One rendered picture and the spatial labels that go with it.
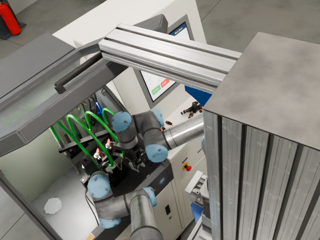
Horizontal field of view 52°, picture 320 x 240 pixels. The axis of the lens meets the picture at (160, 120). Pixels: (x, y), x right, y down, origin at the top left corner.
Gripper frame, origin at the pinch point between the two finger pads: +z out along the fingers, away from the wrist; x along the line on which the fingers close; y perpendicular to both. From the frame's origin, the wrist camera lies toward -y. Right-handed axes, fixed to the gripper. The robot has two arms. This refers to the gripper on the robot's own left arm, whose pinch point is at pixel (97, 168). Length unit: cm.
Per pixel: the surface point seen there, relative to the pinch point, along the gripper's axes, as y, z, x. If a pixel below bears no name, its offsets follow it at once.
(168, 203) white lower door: 48, 48, 13
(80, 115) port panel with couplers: -26, 43, 7
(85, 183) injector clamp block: 4.0, 30.3, -13.7
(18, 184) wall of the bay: -18, 37, -42
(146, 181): 24.1, 22.9, 12.2
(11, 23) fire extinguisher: -210, 345, 0
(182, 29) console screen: -27, 32, 83
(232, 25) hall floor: -9, 253, 218
